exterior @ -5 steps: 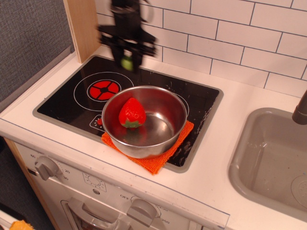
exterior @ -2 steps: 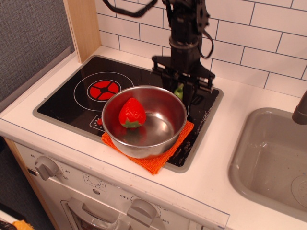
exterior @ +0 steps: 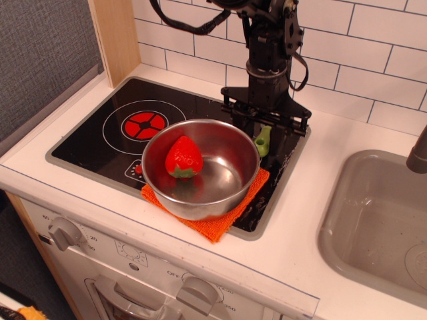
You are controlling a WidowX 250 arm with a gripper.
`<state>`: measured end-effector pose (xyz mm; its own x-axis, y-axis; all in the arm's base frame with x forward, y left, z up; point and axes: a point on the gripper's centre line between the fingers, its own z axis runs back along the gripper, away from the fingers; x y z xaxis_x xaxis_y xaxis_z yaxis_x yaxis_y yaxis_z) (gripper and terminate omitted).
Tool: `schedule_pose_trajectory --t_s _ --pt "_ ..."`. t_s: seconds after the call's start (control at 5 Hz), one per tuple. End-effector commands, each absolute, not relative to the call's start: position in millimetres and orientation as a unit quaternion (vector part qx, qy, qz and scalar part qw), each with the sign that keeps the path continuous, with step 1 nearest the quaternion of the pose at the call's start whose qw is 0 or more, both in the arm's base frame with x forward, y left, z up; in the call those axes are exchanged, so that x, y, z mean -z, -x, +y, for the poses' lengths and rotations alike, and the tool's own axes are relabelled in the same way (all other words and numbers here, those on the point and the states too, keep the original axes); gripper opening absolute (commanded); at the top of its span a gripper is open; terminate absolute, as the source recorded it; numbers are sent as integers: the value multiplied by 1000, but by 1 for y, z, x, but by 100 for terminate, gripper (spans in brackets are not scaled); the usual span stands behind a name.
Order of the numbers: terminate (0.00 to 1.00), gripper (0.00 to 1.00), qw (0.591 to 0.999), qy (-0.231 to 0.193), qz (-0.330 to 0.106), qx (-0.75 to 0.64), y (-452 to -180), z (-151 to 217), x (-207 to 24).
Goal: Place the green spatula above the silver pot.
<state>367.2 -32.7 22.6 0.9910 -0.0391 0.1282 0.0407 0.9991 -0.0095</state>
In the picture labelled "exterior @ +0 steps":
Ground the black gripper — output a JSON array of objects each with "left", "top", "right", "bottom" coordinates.
[{"left": 221, "top": 69, "right": 312, "bottom": 157}]

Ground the green handled spatula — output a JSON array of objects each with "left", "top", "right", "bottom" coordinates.
[{"left": 254, "top": 125, "right": 272, "bottom": 158}]

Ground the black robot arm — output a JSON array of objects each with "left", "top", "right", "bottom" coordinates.
[{"left": 215, "top": 1, "right": 311, "bottom": 157}]

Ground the silver metal pot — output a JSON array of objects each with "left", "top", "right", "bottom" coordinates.
[{"left": 141, "top": 119, "right": 260, "bottom": 221}]

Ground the red toy strawberry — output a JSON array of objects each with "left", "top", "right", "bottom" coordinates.
[{"left": 165, "top": 135, "right": 203, "bottom": 179}]

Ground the orange cloth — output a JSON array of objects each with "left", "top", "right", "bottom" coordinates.
[{"left": 141, "top": 168, "right": 270, "bottom": 243}]

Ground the grey sink basin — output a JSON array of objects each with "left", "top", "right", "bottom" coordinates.
[{"left": 318, "top": 150, "right": 426, "bottom": 308}]

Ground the grey faucet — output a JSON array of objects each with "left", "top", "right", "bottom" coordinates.
[{"left": 406, "top": 126, "right": 427, "bottom": 174}]

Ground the black toy stovetop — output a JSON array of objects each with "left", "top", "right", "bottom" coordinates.
[{"left": 46, "top": 78, "right": 306, "bottom": 239}]

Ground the grey oven knob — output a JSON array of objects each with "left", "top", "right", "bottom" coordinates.
[{"left": 176, "top": 277, "right": 220, "bottom": 316}]

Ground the grey timer knob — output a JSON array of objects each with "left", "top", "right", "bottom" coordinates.
[{"left": 48, "top": 217, "right": 82, "bottom": 251}]

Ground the orange yellow object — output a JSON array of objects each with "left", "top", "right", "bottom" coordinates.
[{"left": 1, "top": 306, "right": 47, "bottom": 320}]

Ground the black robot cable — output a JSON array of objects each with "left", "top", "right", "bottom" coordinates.
[{"left": 149, "top": 0, "right": 232, "bottom": 36}]

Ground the wooden side post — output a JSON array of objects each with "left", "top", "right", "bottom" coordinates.
[{"left": 88, "top": 0, "right": 141, "bottom": 88}]

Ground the grey oven door handle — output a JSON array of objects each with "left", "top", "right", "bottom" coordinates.
[{"left": 92, "top": 276, "right": 183, "bottom": 319}]

